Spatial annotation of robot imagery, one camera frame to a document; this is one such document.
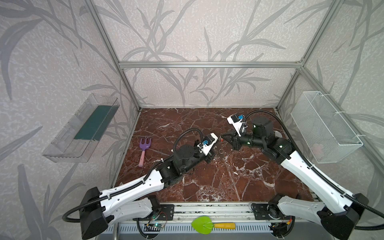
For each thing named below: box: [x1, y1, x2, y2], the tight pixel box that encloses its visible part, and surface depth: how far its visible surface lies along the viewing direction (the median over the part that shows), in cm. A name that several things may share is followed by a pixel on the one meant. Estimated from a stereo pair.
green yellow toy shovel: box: [191, 216, 236, 235], surface depth 71 cm
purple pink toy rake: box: [138, 138, 152, 168], surface depth 99 cm
